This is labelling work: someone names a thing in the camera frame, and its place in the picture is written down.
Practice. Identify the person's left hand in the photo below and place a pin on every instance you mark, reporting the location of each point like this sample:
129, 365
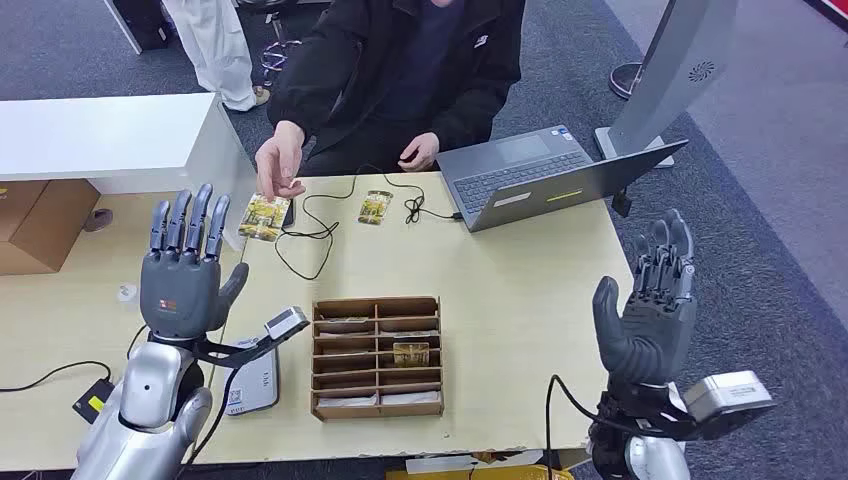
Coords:
418, 152

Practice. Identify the person's right hand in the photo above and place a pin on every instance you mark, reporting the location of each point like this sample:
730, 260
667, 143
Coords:
278, 159

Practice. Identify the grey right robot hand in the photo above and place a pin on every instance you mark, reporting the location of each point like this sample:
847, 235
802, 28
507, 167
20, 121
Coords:
652, 331

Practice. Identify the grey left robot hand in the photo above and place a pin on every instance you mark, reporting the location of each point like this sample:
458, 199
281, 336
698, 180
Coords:
179, 298

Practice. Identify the yellow scenic ID card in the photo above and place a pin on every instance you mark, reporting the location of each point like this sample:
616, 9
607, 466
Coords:
263, 218

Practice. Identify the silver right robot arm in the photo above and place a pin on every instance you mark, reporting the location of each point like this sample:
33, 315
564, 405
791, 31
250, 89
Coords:
652, 460

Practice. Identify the seated person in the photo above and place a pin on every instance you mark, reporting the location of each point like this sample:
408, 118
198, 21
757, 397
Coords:
397, 60

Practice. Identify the grey card reader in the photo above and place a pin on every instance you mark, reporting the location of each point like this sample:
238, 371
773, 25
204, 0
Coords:
255, 384

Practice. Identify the standing person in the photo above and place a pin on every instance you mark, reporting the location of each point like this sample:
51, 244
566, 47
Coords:
212, 46

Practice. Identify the white card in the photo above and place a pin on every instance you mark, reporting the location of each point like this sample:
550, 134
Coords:
411, 398
348, 401

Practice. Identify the yellow scenic room key card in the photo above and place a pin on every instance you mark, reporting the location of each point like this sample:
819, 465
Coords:
411, 354

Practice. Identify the wooden card organizer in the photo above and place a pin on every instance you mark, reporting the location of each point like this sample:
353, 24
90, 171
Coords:
376, 411

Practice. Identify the small white cap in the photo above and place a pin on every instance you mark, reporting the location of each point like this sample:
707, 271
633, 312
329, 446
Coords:
127, 293

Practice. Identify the grey laptop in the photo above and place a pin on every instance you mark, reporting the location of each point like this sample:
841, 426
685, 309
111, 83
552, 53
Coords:
517, 169

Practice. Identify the chrome base stool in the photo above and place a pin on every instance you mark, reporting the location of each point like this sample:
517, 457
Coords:
278, 56

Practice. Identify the black yellow-label power adapter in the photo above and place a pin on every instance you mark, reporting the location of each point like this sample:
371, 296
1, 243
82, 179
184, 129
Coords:
93, 403

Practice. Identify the brown cardboard box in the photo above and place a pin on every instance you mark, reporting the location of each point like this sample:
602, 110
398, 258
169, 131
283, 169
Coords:
46, 225

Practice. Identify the white counter partition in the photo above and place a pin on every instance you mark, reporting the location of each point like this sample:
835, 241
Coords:
99, 132

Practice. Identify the black cabinet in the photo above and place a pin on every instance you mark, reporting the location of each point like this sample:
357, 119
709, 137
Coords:
142, 23

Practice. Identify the yellow box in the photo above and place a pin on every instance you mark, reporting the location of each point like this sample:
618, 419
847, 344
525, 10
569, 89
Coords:
503, 474

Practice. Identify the round metal floor base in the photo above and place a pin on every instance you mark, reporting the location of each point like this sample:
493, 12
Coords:
623, 81

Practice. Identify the white paper strip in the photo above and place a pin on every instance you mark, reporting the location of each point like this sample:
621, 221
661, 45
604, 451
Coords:
457, 462

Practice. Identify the grey kiosk stand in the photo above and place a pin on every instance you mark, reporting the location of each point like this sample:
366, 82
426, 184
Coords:
669, 73

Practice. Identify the red board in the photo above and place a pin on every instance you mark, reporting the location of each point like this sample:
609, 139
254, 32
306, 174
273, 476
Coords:
831, 8

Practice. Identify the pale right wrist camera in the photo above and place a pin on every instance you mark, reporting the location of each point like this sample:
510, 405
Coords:
725, 394

